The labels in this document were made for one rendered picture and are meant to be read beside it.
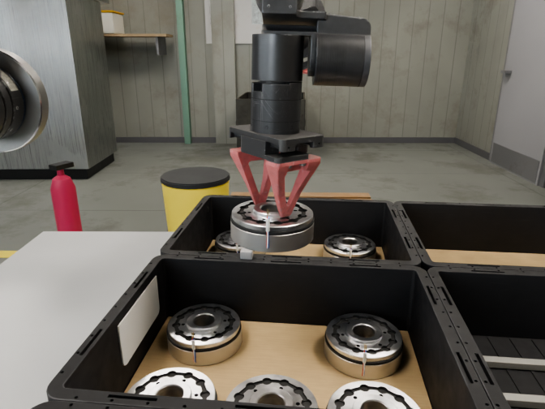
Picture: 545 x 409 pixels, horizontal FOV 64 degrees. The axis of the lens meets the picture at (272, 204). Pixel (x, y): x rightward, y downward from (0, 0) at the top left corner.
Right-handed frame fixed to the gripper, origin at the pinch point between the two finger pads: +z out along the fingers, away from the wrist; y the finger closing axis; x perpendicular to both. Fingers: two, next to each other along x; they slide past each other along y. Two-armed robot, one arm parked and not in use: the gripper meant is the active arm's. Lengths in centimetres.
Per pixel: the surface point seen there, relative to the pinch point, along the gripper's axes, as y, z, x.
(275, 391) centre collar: -9.9, 17.6, 7.0
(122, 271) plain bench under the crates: 60, 36, -2
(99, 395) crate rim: -5.6, 11.8, 24.1
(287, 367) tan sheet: -4.5, 21.3, 0.2
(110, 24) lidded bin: 542, -45, -180
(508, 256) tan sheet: -8, 20, -57
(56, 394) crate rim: -3.1, 12.0, 27.0
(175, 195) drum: 157, 53, -66
